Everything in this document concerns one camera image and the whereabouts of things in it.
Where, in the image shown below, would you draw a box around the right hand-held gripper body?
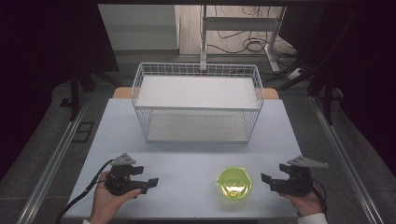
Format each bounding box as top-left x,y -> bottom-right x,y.
269,155 -> 330,198

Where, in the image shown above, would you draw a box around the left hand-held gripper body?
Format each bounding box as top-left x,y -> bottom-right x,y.
105,152 -> 146,197

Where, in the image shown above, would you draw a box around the green translucent bowl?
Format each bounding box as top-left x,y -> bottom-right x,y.
216,166 -> 253,201

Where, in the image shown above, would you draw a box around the white wire two-tier rack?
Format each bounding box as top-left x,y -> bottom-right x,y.
131,62 -> 265,145

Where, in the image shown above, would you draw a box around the person's right hand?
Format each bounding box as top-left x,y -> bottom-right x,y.
279,186 -> 325,218

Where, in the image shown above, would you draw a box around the person's left hand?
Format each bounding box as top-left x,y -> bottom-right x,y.
89,171 -> 143,224

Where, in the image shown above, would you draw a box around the wooden board under table top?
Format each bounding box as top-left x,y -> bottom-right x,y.
112,86 -> 280,101

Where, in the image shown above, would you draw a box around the black metal stand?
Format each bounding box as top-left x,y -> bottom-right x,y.
263,8 -> 362,126
59,66 -> 120,123

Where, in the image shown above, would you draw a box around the white power strip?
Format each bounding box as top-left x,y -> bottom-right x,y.
286,67 -> 304,80

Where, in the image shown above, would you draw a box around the dark curtain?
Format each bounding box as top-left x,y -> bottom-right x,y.
278,0 -> 396,179
0,0 -> 120,182

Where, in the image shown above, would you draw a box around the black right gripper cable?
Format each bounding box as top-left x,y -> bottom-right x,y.
311,178 -> 329,217

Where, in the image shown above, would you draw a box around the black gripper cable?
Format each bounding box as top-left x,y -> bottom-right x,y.
311,178 -> 329,217
55,159 -> 115,224

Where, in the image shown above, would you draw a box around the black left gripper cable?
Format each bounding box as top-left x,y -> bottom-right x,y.
55,159 -> 115,224

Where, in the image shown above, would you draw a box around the aluminium floor rail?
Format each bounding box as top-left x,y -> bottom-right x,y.
308,95 -> 386,224
15,92 -> 92,224

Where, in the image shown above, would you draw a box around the black floor bracket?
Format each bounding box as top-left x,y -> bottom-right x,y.
71,120 -> 95,145

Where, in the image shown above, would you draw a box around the black floor cables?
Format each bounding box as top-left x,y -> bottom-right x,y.
206,5 -> 301,59

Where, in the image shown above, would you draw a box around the white metal stand frame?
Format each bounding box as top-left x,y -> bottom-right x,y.
199,4 -> 288,75

